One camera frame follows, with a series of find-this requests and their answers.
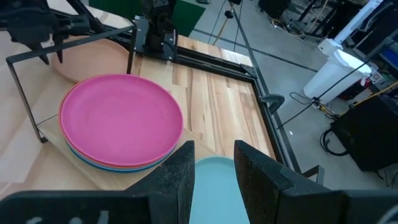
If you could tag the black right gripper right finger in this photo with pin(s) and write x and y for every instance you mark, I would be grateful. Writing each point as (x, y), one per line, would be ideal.
(273, 199)

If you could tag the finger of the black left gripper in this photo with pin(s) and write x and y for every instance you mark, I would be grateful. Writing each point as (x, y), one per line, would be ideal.
(43, 54)
(59, 49)

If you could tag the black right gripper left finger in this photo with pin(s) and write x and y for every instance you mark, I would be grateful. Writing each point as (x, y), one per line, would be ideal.
(168, 199)

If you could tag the light teal plate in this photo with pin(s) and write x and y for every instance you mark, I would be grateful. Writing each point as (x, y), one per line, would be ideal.
(214, 193)

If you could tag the sky blue plate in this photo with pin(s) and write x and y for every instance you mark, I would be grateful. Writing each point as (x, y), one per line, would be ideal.
(124, 170)

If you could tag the pink plate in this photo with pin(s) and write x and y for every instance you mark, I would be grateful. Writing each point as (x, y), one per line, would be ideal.
(121, 121)

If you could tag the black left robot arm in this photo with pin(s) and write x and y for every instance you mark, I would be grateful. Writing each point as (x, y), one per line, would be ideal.
(158, 28)

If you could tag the peach plate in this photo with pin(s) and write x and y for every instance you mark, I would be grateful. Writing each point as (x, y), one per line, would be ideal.
(93, 59)

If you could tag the large black box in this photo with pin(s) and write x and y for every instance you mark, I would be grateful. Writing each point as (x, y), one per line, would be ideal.
(367, 133)

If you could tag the green floor mat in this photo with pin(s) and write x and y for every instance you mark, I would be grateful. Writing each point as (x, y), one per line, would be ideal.
(186, 15)

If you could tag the white trash bin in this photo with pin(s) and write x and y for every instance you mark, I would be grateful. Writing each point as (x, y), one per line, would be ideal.
(335, 77)

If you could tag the yellow bar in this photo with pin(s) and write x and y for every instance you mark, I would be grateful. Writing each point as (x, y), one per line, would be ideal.
(376, 95)

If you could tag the black tripod leg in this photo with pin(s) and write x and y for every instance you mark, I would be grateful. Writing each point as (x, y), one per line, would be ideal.
(245, 40)

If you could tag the wooden shelf with black frame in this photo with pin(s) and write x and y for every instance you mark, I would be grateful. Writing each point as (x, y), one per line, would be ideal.
(93, 178)

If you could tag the black table edge frame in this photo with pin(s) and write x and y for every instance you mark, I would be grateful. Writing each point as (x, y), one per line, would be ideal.
(217, 67)

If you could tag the white cylindrical post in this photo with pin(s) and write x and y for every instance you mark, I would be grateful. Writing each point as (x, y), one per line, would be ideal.
(351, 28)

